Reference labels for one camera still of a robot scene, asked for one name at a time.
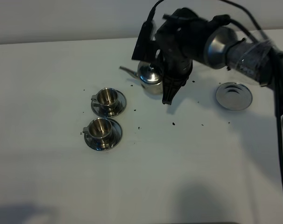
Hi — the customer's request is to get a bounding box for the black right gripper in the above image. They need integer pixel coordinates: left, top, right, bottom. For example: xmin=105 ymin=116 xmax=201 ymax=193
xmin=155 ymin=7 xmax=213 ymax=105

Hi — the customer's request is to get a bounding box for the stainless steel teapot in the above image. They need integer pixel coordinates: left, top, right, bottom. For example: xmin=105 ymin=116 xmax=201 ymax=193
xmin=119 ymin=61 xmax=163 ymax=95

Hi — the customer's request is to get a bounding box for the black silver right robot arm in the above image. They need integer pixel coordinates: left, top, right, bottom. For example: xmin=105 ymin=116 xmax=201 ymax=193
xmin=155 ymin=8 xmax=283 ymax=126

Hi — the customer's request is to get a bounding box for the steel teapot saucer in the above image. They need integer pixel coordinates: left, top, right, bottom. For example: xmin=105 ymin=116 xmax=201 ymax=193
xmin=215 ymin=82 xmax=253 ymax=111

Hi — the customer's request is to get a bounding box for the far stainless steel teacup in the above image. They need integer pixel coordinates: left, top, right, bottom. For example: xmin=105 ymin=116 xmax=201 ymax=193
xmin=91 ymin=88 xmax=119 ymax=110

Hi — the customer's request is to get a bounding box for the stainless steel teacup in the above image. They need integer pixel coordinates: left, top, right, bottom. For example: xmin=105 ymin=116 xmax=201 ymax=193
xmin=91 ymin=88 xmax=119 ymax=110
xmin=82 ymin=118 xmax=113 ymax=140

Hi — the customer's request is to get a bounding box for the near stainless steel teacup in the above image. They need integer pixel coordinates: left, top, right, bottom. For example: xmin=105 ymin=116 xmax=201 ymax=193
xmin=82 ymin=118 xmax=113 ymax=140

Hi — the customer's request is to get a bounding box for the far steel cup saucer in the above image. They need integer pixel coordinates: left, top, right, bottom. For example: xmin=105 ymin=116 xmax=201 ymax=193
xmin=91 ymin=90 xmax=127 ymax=118

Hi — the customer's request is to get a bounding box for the steel cup saucer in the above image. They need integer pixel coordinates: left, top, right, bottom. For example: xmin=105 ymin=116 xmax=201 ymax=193
xmin=91 ymin=90 xmax=127 ymax=118
xmin=84 ymin=119 xmax=122 ymax=151

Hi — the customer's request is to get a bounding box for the near steel cup saucer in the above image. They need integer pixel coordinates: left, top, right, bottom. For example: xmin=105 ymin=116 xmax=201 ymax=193
xmin=84 ymin=119 xmax=122 ymax=151

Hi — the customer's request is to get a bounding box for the black right camera cable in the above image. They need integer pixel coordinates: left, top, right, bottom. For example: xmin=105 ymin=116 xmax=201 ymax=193
xmin=147 ymin=0 xmax=283 ymax=224

